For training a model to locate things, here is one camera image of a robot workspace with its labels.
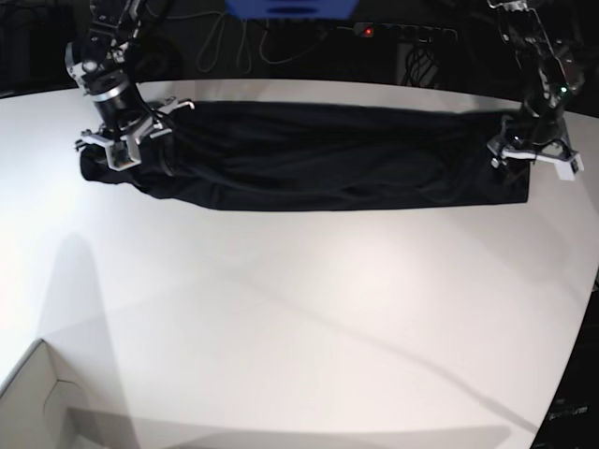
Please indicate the black power strip red switch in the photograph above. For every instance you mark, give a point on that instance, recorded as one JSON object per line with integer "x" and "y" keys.
{"x": 409, "y": 33}

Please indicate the blue box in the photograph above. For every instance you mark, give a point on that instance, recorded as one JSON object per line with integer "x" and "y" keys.
{"x": 292, "y": 9}

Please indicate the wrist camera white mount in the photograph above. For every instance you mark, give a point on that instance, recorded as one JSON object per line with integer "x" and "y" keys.
{"x": 567, "y": 167}

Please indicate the black long-sleeve t-shirt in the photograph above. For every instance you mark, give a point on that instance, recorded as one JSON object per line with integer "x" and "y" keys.
{"x": 294, "y": 157}

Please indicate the white plastic bin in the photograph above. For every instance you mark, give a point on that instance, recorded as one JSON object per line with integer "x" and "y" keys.
{"x": 41, "y": 410}

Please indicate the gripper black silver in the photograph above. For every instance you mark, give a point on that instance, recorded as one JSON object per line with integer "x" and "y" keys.
{"x": 525, "y": 137}
{"x": 133, "y": 126}

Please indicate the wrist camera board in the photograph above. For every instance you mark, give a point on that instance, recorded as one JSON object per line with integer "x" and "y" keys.
{"x": 122, "y": 157}

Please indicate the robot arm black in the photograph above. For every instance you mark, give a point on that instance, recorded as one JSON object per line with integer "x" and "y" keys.
{"x": 553, "y": 77}
{"x": 98, "y": 64}

